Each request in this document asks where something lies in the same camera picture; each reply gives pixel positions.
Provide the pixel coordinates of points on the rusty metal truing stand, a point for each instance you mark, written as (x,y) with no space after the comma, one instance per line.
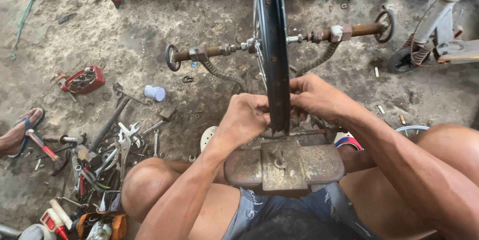
(284,165)

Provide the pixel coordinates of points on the person's left hand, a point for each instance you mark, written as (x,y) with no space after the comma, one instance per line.
(241,118)

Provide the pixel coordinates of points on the person's right fingers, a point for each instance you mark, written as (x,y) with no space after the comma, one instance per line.
(299,98)

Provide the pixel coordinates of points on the blue denim shorts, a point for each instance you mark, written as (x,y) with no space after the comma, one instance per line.
(284,214)

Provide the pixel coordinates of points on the small silver wrench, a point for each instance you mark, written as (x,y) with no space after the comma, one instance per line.
(156,142)

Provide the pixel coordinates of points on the white red blue sandal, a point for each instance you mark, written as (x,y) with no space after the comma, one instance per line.
(348,142)

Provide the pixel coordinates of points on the red tin of parts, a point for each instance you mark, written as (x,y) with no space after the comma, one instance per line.
(84,80)

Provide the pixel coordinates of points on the clear plastic bottle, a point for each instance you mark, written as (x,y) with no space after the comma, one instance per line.
(99,231)

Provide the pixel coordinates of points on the white round container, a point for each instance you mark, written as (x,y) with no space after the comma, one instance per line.
(37,232)

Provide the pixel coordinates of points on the black bicycle wheel rim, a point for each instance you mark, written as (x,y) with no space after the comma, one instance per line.
(273,45)

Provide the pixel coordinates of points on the person's left fingers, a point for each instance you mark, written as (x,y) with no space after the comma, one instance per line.
(263,113)

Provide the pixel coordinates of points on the blue flip flop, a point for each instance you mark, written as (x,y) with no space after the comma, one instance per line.
(25,128)

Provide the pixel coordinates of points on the small white can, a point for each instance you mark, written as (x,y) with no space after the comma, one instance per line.
(154,93)

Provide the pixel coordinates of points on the grey kick scooter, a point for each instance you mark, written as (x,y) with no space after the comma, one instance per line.
(438,34)

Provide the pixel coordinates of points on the orange bag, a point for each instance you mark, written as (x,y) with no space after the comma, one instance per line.
(118,225)

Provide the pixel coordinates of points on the heap of wrenches and tools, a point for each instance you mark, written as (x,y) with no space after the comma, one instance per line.
(108,157)

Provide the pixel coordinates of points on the silver wheel rim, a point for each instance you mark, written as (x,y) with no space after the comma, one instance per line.
(411,128)

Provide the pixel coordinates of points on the person's right hand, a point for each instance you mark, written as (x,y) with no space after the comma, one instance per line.
(325,96)

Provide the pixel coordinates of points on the long grey metal pipe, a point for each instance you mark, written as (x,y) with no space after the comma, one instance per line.
(109,123)

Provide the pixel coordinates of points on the white plastic tube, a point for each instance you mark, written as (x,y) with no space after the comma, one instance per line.
(60,213)

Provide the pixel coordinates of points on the small wooden block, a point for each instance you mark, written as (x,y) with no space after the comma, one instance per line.
(167,113)

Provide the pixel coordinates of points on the red white glue tube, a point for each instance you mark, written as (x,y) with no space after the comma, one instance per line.
(52,223)

